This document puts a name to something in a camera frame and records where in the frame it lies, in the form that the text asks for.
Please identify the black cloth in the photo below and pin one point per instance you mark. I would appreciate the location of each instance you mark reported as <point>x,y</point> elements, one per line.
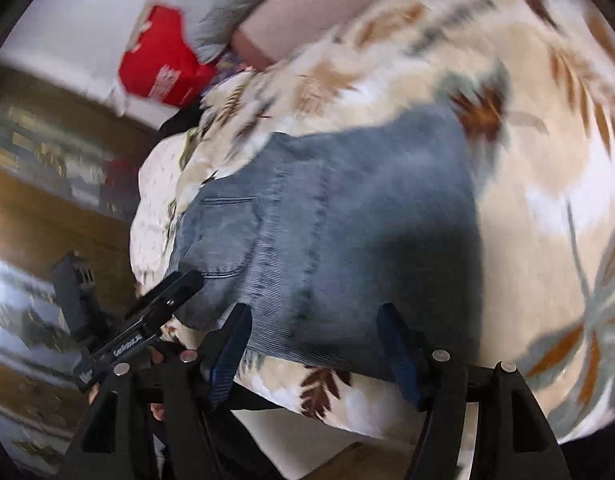
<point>180,122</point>

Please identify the person's left hand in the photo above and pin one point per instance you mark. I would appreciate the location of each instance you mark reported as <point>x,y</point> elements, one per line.
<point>156,412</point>

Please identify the white small-print pillow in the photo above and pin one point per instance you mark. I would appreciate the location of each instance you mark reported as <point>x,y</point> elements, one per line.
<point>152,210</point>

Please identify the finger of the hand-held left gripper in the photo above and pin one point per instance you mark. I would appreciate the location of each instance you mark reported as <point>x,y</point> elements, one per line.
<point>172,292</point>

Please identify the grey quilted pillow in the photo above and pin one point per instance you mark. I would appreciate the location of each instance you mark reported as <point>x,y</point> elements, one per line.
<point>222,0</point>

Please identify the blue denim pants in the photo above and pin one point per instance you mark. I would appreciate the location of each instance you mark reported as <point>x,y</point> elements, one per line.
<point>347,220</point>

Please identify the leaf print blanket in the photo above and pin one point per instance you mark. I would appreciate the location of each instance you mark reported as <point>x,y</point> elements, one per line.
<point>527,135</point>

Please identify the red shopping bag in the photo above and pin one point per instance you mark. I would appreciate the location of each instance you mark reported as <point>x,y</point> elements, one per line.
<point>157,50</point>

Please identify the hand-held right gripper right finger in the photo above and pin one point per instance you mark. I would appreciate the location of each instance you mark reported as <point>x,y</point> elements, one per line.
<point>400,355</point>

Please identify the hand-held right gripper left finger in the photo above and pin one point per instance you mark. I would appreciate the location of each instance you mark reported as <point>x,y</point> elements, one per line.
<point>232,345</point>

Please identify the pink plush cushion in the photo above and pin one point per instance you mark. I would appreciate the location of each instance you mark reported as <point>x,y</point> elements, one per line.
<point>297,15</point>

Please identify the glossy wooden cabinet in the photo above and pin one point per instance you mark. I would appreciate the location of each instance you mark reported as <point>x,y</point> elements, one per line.
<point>32,200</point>

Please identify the white bed sheet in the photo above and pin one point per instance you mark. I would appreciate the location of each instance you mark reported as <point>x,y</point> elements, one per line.
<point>307,440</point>

